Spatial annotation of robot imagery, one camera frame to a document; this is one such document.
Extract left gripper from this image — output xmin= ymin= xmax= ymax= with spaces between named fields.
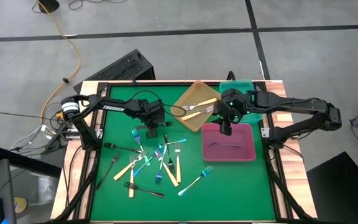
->
xmin=135 ymin=99 xmax=173 ymax=139

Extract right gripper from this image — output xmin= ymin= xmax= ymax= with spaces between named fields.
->
xmin=212 ymin=88 xmax=256 ymax=136

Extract wooden-handled fork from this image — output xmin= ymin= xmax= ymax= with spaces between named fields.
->
xmin=112 ymin=149 xmax=148 ymax=182
xmin=174 ymin=141 xmax=182 ymax=184
xmin=154 ymin=149 xmax=180 ymax=189
xmin=180 ymin=105 xmax=214 ymax=121
xmin=181 ymin=97 xmax=218 ymax=112
xmin=128 ymin=154 xmax=135 ymax=198

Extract orange plastic bin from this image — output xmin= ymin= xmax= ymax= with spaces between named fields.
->
xmin=169 ymin=80 xmax=223 ymax=133

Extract stainless steel fork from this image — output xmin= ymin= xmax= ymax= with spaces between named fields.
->
xmin=96 ymin=154 xmax=120 ymax=190

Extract pink plastic bin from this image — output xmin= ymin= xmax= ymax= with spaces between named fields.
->
xmin=201 ymin=123 xmax=257 ymax=163

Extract teal plastic bin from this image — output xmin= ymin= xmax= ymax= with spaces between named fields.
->
xmin=218 ymin=79 xmax=264 ymax=125

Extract green table mat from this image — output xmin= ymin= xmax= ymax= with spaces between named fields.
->
xmin=89 ymin=83 xmax=277 ymax=222

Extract black perforated computer case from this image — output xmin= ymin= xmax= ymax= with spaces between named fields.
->
xmin=72 ymin=49 xmax=157 ymax=95

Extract clear plastic box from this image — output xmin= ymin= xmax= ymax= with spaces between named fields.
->
xmin=26 ymin=172 xmax=60 ymax=208

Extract black desk beam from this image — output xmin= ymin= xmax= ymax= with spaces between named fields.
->
xmin=0 ymin=146 xmax=62 ymax=179

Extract black floor mat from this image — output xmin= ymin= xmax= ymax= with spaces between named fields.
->
xmin=306 ymin=151 xmax=358 ymax=224

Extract yellow disc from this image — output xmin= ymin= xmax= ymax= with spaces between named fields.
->
xmin=13 ymin=197 xmax=27 ymax=215

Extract black round stand base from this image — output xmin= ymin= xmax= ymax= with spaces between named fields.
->
xmin=37 ymin=0 xmax=60 ymax=14

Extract black aluminium table frame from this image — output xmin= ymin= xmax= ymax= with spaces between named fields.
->
xmin=52 ymin=80 xmax=319 ymax=224

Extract yellow extension cable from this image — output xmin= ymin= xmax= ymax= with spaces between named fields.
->
xmin=35 ymin=0 xmax=82 ymax=126

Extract white cable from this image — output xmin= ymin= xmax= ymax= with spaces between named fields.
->
xmin=9 ymin=124 xmax=48 ymax=152

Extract black floor cable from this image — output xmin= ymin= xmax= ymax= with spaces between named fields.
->
xmin=68 ymin=0 xmax=129 ymax=11

